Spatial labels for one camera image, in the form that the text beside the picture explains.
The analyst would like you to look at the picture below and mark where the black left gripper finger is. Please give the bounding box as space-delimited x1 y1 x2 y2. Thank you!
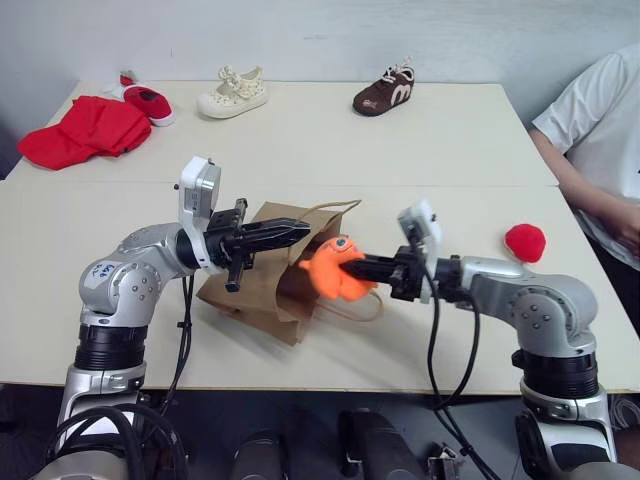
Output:
243 217 312 240
246 232 310 253

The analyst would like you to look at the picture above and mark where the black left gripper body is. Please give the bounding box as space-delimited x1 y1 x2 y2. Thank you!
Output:
203 197 260 294

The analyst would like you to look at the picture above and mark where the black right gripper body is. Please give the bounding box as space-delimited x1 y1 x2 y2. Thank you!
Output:
389 245 432 303

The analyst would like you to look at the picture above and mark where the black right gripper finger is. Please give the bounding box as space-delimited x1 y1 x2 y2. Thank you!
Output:
341 267 397 286
349 253 400 272

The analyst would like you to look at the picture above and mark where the orange plush toy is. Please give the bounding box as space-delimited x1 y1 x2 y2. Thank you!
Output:
297 235 380 303

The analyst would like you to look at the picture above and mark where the brown paper bag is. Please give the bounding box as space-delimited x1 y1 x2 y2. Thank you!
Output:
196 198 384 347

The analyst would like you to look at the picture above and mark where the red plush ball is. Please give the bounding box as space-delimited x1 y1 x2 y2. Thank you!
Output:
503 222 548 264

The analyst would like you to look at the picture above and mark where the person's hand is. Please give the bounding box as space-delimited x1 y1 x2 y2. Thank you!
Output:
606 199 640 262

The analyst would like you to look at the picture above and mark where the cream child shoe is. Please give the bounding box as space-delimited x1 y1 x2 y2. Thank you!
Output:
196 64 270 120

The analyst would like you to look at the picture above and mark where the red child shoe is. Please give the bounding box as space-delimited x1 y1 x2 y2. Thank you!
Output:
103 69 178 128

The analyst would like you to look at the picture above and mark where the brown child shoe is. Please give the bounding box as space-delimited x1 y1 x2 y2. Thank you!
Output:
351 55 418 118

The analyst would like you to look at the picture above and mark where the red cloth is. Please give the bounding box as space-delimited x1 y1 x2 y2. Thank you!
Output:
16 95 154 173

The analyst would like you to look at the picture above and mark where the dark rounded shape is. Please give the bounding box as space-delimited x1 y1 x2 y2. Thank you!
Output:
231 428 292 480

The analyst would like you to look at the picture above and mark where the person in white t-shirt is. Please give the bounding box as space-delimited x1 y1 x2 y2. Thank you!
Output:
530 41 640 341

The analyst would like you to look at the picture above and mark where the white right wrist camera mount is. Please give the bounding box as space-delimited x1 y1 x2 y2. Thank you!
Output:
397 198 445 305

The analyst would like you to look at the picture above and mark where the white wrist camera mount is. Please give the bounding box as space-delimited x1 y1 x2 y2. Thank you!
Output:
397 198 445 305
176 155 224 274

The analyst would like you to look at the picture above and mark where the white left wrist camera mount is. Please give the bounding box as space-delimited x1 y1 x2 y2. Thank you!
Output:
176 155 224 274

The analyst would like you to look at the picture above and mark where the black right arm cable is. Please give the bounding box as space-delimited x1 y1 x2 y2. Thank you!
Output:
421 259 507 480

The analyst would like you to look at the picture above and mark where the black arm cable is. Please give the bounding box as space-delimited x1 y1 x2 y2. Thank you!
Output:
421 259 507 480
47 272 197 480

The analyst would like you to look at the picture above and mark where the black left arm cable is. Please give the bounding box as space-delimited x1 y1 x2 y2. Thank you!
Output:
47 272 197 480

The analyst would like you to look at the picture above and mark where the small metal bracket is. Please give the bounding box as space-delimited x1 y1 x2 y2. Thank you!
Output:
426 441 462 480

